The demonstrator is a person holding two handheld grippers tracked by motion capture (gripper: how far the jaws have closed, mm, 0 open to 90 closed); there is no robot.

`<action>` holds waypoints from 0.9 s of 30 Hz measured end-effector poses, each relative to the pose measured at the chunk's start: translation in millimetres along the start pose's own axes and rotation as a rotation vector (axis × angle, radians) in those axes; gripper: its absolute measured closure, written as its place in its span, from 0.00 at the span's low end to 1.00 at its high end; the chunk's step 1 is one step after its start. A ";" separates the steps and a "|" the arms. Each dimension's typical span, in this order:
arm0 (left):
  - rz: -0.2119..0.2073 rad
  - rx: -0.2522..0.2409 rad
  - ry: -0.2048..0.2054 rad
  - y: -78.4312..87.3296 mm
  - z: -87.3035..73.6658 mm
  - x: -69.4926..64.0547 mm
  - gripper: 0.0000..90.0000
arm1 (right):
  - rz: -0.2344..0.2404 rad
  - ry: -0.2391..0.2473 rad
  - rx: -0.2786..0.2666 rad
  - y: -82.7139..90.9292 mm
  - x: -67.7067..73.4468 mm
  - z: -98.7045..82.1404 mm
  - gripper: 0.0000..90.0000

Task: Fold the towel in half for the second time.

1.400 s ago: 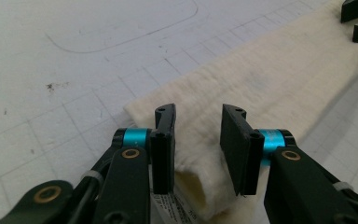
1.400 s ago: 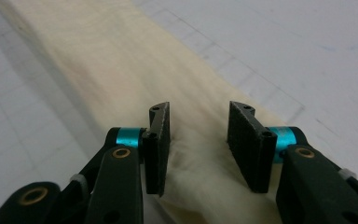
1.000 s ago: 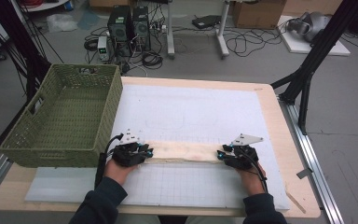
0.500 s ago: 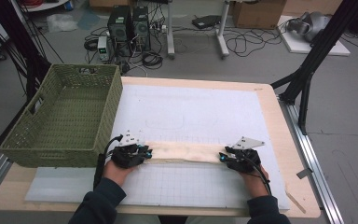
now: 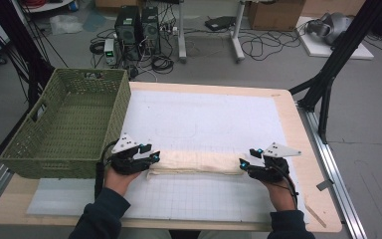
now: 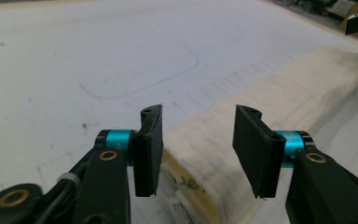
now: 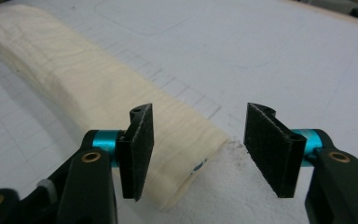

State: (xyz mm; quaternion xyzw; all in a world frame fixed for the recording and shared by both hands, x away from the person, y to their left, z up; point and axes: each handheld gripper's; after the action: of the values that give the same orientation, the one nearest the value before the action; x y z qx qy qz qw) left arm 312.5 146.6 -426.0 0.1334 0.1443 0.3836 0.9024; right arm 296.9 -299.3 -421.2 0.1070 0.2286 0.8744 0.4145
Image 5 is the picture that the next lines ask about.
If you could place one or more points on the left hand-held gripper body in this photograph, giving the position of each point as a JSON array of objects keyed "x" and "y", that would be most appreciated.
[{"x": 126, "y": 164}]

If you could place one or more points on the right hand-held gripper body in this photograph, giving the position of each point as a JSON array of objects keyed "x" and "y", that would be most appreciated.
[{"x": 272, "y": 172}]

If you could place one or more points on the cream patterned cloth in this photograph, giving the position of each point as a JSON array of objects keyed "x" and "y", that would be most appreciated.
[{"x": 195, "y": 162}]

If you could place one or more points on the green woven basket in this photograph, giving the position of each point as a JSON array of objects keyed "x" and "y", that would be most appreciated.
[{"x": 76, "y": 109}]

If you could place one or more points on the person's left hand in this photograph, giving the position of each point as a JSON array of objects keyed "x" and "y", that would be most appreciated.
[{"x": 117, "y": 182}]

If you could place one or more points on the person's right hand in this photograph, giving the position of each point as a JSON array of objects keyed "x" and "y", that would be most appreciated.
[{"x": 282, "y": 197}]

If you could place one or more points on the grey tape piece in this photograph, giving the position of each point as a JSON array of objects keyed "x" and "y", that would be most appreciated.
[{"x": 325, "y": 185}]

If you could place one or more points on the thin wooden stick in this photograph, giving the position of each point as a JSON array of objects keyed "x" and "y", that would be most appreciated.
[{"x": 315, "y": 214}]

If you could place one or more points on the white grid mat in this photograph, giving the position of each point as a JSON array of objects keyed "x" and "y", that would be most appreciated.
[{"x": 205, "y": 116}]

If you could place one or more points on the white power supply box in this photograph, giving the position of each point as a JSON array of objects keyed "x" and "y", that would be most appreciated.
[{"x": 110, "y": 51}]

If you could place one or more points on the slim black computer tower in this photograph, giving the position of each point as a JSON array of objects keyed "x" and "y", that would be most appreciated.
[{"x": 151, "y": 31}]

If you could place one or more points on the white desk leg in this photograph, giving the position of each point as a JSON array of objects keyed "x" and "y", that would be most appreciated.
[
  {"x": 181, "y": 33},
  {"x": 237, "y": 36}
]

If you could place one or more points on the large black computer tower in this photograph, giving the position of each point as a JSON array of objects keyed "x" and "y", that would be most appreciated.
[{"x": 127, "y": 31}]

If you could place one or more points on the white floor board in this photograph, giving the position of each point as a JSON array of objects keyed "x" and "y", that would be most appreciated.
[{"x": 315, "y": 49}]

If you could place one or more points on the flat black device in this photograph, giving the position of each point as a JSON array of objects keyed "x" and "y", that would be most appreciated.
[{"x": 219, "y": 22}]

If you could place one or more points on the teal floor sheet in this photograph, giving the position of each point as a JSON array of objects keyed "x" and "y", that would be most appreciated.
[{"x": 94, "y": 21}]

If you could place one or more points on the large cardboard box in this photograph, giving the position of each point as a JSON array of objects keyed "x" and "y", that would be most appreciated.
[{"x": 275, "y": 15}]

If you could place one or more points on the clear plastic bag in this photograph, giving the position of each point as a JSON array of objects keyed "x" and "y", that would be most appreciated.
[{"x": 65, "y": 24}]

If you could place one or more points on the flat cardboard box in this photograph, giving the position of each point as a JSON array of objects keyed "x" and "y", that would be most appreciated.
[{"x": 116, "y": 3}]

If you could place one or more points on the grey headset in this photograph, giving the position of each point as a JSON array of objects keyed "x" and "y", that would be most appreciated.
[{"x": 333, "y": 26}]

